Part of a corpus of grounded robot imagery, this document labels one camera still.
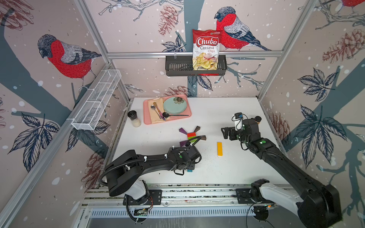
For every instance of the brown spice jar black lid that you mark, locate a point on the brown spice jar black lid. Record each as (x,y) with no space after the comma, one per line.
(258,119)

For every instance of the Chuba cassava chips bag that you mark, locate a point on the Chuba cassava chips bag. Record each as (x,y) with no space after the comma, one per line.
(206,47)

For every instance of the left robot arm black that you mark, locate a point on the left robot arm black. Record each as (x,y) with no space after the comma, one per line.
(122,175)

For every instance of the beige napkin on tray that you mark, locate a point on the beige napkin on tray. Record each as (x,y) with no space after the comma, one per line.
(153,116)

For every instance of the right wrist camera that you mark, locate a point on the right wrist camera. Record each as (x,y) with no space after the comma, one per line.
(238,118)

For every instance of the silver spoon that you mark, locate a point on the silver spoon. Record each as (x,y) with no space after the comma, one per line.
(154,108)

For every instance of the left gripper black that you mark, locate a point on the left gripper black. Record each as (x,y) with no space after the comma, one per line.
(192,167)

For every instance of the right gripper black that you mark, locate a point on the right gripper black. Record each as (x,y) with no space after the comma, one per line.
(231,130)

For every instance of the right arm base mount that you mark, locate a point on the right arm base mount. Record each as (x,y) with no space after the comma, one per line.
(244,196)

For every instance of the light green plate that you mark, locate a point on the light green plate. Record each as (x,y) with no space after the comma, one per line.
(175,105)

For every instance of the red rectangular block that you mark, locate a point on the red rectangular block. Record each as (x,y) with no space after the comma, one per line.
(191,135)

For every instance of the green rectangular block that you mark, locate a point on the green rectangular block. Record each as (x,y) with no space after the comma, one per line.
(192,139)

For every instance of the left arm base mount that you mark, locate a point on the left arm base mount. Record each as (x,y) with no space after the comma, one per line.
(154,198)

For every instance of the black ladle spoon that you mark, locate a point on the black ladle spoon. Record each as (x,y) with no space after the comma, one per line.
(167,115)

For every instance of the pink tray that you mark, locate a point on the pink tray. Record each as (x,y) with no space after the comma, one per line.
(172,118)

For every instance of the orange long block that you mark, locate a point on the orange long block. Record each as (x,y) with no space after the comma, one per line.
(219,149)

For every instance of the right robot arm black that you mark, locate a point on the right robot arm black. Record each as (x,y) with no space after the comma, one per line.
(315,204)

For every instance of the black wall basket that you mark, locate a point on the black wall basket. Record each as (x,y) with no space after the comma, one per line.
(182,66)

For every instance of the white spice jar black lid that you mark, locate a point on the white spice jar black lid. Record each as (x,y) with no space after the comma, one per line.
(132,115)

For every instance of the white wire mesh shelf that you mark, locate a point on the white wire mesh shelf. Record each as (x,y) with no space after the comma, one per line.
(92,110)

